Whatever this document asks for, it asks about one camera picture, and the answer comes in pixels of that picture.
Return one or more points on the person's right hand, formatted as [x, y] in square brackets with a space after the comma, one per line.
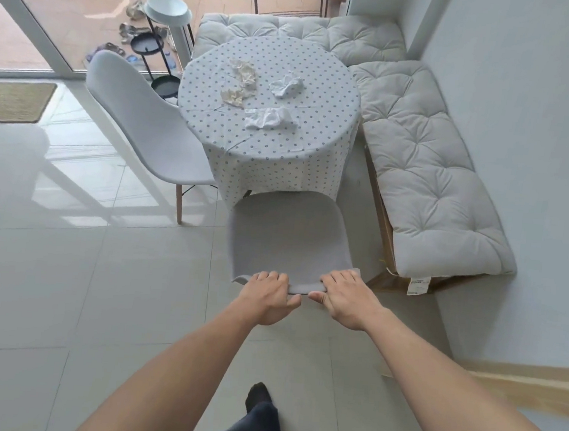
[349, 303]

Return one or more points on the person's left hand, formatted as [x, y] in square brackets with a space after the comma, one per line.
[264, 300]

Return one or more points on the person's left thumb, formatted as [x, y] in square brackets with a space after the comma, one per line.
[293, 300]

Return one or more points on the person's right thumb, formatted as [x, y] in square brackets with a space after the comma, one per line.
[317, 297]

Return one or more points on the grey shell chair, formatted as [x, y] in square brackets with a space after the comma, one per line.
[287, 238]

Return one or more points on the person's left forearm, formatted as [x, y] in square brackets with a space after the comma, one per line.
[170, 381]

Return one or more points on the person's right forearm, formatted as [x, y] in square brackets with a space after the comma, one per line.
[452, 396]

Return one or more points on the white cushion tag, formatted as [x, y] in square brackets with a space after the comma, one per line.
[418, 286]

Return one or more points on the person's black sock foot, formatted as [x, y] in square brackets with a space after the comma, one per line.
[258, 396]

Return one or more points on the round table dotted tablecloth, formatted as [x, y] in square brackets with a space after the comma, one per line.
[270, 147]

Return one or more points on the long beige tufted bench cushion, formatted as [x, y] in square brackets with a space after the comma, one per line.
[427, 171]

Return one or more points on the white crumpled sock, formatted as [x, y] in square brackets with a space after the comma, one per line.
[268, 118]
[287, 85]

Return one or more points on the cream crumpled sock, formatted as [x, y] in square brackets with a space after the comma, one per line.
[244, 74]
[232, 97]

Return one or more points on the white shell chair wooden legs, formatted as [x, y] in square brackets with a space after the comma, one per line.
[144, 116]

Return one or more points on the short beige tufted bench cushion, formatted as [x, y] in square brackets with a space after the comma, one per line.
[300, 30]

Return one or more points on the black tiered side stand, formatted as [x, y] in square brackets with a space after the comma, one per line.
[148, 43]

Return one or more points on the purple slipper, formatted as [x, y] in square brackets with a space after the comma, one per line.
[111, 50]

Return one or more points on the grey sandal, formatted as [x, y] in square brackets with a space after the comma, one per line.
[133, 29]

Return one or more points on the white round tray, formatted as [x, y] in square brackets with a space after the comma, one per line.
[167, 8]

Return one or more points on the beige sandal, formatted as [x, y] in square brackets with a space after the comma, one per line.
[134, 9]

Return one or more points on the beige doormat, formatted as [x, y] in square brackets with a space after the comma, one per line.
[11, 101]

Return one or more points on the wooden bench frame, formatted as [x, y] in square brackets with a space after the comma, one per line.
[383, 221]

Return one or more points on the white glass door frame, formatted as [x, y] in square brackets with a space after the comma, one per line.
[29, 14]

